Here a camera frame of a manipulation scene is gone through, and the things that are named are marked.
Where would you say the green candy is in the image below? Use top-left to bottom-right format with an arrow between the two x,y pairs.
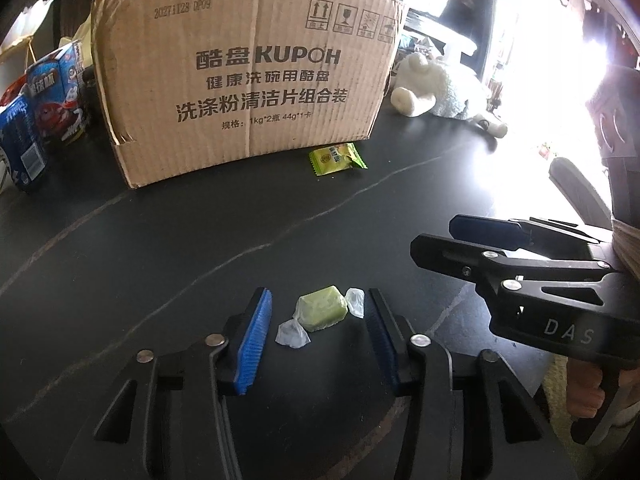
275,284 -> 366,350

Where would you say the green snack packet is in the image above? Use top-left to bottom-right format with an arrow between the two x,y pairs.
307,142 -> 369,176

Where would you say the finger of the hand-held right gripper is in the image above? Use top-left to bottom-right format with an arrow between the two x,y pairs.
409,233 -> 622,306
448,213 -> 615,257

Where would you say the person's right hand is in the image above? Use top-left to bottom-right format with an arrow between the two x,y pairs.
564,359 -> 610,420

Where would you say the brown cardboard box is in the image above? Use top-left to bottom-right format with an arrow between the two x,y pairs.
90,0 -> 408,190

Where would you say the yellow green mountain ornament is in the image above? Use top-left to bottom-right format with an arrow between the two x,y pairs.
57,10 -> 98,68

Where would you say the blue drink can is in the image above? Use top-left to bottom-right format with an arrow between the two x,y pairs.
0,96 -> 49,194

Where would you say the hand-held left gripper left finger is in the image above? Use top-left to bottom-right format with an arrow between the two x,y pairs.
65,287 -> 274,480

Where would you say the white plush toy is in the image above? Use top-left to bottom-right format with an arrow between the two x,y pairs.
389,51 -> 509,139

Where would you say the white shell tiered stand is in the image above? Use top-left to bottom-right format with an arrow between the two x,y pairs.
0,0 -> 59,61

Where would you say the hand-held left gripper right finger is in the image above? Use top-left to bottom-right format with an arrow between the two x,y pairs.
364,288 -> 568,480

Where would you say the grey chair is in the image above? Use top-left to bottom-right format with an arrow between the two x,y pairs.
548,156 -> 615,231

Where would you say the blue snack box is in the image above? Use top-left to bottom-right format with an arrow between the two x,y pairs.
26,41 -> 94,148

